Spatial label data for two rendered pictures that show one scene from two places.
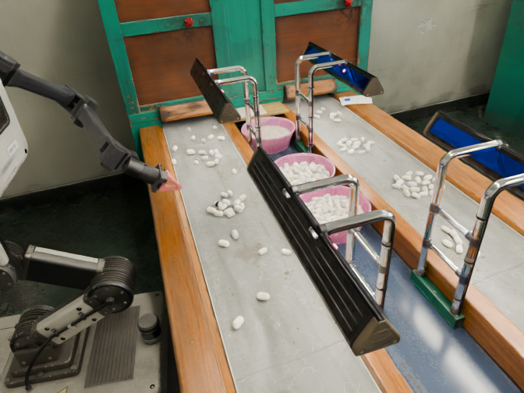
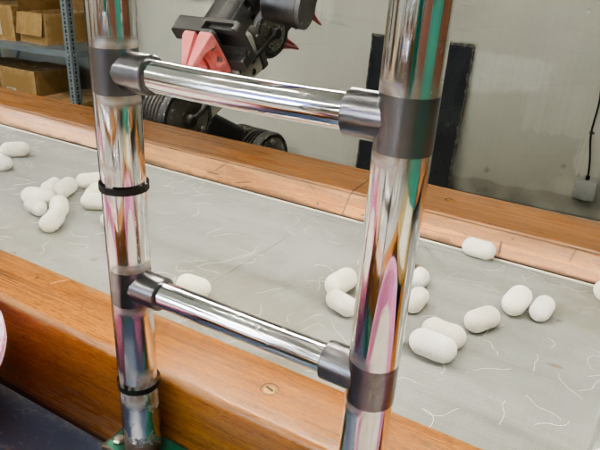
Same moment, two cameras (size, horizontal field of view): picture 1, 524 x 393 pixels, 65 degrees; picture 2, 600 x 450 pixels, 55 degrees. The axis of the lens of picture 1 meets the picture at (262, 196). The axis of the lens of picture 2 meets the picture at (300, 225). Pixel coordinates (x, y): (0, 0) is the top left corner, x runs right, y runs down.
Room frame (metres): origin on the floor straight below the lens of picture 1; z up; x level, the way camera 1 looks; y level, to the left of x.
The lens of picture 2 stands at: (1.86, -0.15, 1.01)
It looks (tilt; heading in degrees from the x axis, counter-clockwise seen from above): 24 degrees down; 133
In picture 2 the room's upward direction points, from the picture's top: 4 degrees clockwise
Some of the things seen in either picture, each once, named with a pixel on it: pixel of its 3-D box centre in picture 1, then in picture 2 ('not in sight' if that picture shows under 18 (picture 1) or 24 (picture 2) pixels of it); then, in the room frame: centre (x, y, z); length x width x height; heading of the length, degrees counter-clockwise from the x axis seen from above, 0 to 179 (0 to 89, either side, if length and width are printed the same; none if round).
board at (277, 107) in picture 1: (255, 111); not in sight; (2.08, 0.00, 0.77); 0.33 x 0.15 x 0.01; 105
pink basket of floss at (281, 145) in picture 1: (268, 136); not in sight; (1.87, -0.06, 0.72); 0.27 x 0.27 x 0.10
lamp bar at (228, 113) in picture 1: (210, 86); not in sight; (1.63, 0.17, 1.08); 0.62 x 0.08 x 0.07; 15
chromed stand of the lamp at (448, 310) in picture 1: (475, 234); not in sight; (0.81, -0.55, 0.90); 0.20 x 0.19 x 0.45; 15
